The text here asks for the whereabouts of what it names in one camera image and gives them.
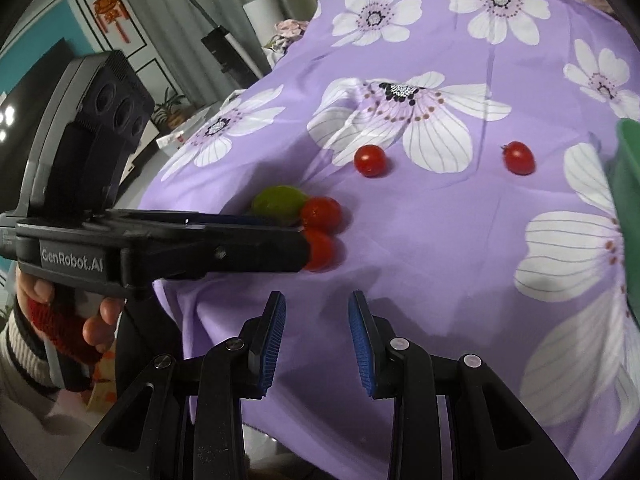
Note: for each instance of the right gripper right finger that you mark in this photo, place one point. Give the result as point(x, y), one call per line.
point(442, 403)

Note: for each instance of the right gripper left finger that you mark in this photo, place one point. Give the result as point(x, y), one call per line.
point(179, 418)

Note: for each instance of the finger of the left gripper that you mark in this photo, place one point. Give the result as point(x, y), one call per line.
point(191, 217)
point(191, 254)

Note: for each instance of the red cherry tomato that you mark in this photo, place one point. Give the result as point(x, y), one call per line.
point(370, 161)
point(518, 158)
point(322, 214)
point(321, 249)

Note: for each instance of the green plastic bowl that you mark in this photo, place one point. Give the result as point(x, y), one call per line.
point(623, 174)

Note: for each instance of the left forearm striped sleeve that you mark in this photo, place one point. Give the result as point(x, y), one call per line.
point(25, 371)

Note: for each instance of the left hand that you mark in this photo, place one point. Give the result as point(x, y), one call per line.
point(62, 325)

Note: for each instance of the green lime fruit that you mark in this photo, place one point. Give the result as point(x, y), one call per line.
point(280, 204)

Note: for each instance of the potted plant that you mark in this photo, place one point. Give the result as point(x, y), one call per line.
point(173, 111)

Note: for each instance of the floral cloth pile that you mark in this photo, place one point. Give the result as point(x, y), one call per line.
point(286, 33)

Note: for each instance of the white cylinder lamp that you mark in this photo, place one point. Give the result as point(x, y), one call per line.
point(264, 15)

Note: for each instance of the red chinese knot decoration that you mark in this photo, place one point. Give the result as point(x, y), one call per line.
point(110, 12)

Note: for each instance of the purple floral tablecloth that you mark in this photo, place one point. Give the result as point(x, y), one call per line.
point(458, 253)

